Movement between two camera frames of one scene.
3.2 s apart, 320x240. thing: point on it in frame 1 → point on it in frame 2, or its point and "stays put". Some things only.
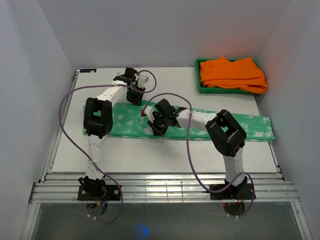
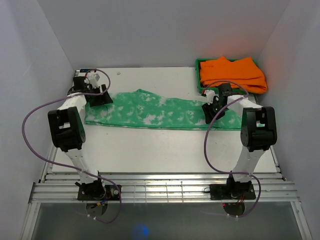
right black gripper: x=156 y=131 → x=207 y=109
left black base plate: x=112 y=192 stays put
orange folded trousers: x=241 y=74 stays put
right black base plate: x=241 y=192 stays put
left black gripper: x=137 y=101 → x=105 y=98
